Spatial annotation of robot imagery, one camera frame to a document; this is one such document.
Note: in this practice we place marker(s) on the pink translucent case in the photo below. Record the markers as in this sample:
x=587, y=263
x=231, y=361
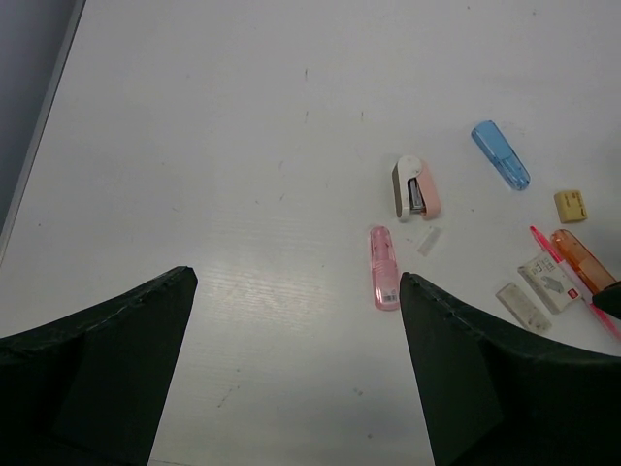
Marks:
x=384, y=270

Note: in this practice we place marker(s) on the orange translucent case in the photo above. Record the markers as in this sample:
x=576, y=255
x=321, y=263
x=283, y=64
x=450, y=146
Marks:
x=583, y=262

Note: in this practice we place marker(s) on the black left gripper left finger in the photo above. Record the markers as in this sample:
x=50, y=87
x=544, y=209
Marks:
x=90, y=388

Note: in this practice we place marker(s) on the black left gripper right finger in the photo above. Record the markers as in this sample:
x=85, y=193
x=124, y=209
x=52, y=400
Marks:
x=495, y=394

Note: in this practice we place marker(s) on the grey white eraser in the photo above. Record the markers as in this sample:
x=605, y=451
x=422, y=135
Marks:
x=530, y=317

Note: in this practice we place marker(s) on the yellow eraser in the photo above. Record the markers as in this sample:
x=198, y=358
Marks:
x=570, y=206

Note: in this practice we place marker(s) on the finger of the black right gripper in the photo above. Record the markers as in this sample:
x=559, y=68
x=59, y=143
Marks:
x=608, y=299

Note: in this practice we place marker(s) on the blue translucent case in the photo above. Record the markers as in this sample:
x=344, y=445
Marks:
x=494, y=145

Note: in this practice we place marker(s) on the pink highlighter pen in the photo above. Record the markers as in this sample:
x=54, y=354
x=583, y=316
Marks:
x=604, y=319

